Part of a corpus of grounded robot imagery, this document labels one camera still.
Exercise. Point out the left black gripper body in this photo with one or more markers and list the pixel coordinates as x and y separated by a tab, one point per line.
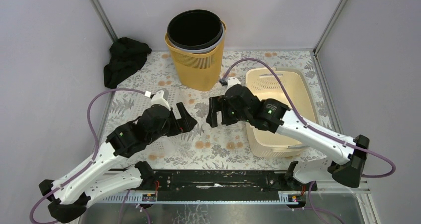
175	121

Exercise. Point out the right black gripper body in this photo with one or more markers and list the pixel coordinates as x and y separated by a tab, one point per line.
231	116

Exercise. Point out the white perforated basket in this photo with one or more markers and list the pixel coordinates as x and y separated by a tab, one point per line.
164	146

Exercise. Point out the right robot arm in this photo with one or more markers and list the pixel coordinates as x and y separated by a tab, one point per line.
346	155

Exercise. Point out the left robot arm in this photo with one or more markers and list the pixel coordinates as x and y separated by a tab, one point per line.
71	195

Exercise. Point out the yellow plastic waste basket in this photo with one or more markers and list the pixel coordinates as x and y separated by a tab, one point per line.
198	71

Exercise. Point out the floral patterned table mat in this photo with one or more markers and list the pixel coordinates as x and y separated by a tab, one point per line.
223	147

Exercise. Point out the grey bucket under black one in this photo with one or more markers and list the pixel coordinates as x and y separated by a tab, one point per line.
204	50

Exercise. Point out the black crumpled cloth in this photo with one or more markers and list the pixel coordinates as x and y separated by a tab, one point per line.
127	57

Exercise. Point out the black round bucket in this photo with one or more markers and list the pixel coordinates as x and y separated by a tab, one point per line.
195	29

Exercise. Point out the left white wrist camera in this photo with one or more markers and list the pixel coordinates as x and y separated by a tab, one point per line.
158	98

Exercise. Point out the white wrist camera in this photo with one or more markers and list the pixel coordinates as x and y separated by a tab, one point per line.
229	82
158	98

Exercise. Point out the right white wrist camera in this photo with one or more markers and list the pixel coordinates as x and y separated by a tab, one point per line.
229	82

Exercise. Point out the aluminium frame rail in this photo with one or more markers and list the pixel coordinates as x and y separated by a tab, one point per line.
288	199

